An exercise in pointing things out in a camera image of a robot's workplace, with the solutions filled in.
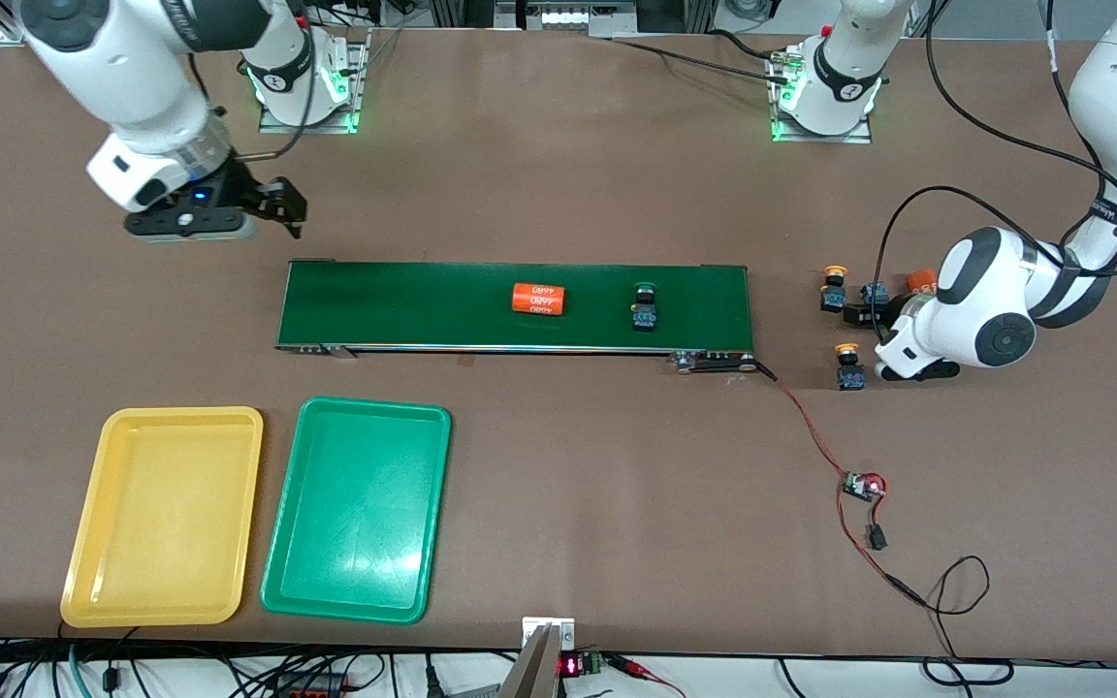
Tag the red black power lead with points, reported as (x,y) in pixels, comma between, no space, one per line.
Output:
(903,585)

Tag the yellow push button switch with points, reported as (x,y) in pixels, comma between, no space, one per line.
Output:
(832,296)
(849,376)

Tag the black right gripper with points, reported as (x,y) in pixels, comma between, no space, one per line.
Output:
(246,194)

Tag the red clip lead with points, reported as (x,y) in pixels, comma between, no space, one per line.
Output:
(636,665)

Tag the black power strip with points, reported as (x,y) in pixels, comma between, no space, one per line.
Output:
(311,688)

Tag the small black plug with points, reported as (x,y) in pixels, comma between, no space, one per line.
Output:
(877,538)

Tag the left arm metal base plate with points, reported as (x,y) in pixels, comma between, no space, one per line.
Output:
(849,139)

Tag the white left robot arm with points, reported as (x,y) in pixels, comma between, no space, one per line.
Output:
(966,320)

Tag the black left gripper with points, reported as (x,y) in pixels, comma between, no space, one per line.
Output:
(890,312)

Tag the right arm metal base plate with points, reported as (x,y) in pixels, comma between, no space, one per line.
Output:
(326,128)

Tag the small controller circuit board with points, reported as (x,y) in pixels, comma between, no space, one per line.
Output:
(862,487)

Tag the yellow plastic tray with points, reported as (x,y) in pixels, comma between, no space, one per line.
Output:
(166,514)

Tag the green conveyor belt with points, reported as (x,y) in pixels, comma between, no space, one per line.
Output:
(423,310)

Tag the white lit device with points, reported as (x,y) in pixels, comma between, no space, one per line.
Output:
(588,16)

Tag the green plastic tray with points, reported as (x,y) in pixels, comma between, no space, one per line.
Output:
(360,504)

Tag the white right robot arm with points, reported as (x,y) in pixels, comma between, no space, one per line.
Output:
(132,68)

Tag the orange cylindrical battery cell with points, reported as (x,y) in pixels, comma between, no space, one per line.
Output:
(922,281)
(539,299)

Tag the silver mounting bracket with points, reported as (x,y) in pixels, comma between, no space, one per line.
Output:
(531,625)

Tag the large green mushroom button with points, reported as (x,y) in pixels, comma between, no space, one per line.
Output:
(874,293)

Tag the grey metal stand bar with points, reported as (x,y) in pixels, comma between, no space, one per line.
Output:
(534,669)

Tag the aluminium corner profile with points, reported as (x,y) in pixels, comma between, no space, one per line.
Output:
(14,29)

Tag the red digit display module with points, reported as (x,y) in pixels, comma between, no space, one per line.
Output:
(570,666)

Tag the small green push button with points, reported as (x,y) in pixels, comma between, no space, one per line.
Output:
(644,315)

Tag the aluminium frame structure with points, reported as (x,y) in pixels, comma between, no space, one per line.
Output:
(510,15)

